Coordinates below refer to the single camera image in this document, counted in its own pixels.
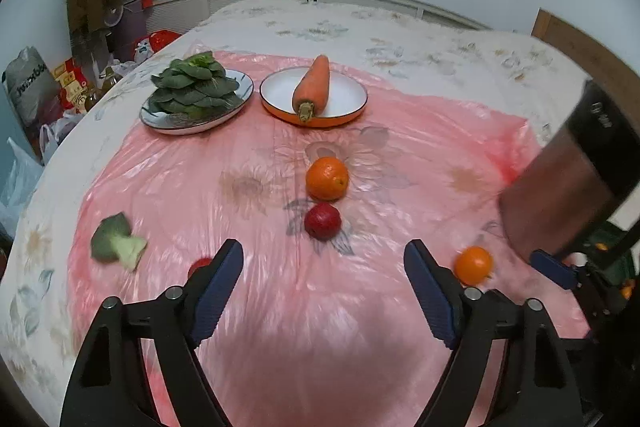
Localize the orange near appliance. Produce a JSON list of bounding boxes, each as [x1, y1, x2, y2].
[[454, 246, 494, 286]]

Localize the pink plastic sheet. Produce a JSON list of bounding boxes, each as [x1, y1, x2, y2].
[[67, 75, 587, 426]]

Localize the orange near plates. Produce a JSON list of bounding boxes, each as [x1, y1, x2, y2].
[[306, 156, 349, 202]]

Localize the carrot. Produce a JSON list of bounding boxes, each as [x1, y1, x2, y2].
[[292, 55, 330, 124]]

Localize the small red apple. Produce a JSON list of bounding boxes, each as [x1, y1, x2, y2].
[[304, 202, 342, 242]]

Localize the wooden headboard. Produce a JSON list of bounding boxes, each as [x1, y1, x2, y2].
[[532, 9, 640, 132]]

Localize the white radiator cover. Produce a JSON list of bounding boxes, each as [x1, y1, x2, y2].
[[145, 0, 489, 34]]

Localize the small red fruit left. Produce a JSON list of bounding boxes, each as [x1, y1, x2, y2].
[[188, 257, 213, 279]]

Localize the red object beside bed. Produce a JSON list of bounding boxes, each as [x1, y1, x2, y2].
[[134, 29, 181, 57]]

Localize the black copper cylindrical appliance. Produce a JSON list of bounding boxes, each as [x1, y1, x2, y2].
[[498, 80, 639, 263]]

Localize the floral bed quilt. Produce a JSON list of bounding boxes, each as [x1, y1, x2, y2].
[[1, 0, 585, 426]]

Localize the green leafy vegetables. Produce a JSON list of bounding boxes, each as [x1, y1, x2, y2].
[[148, 51, 242, 119]]

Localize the grey printed bag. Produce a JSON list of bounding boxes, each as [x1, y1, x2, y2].
[[2, 46, 58, 127]]

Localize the broccoli piece upper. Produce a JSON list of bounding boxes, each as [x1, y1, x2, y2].
[[90, 212, 148, 272]]

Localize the grey patterned plate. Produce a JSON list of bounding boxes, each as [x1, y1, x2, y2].
[[139, 69, 254, 136]]

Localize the orange rimmed white plate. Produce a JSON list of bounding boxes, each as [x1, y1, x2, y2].
[[259, 66, 369, 129]]

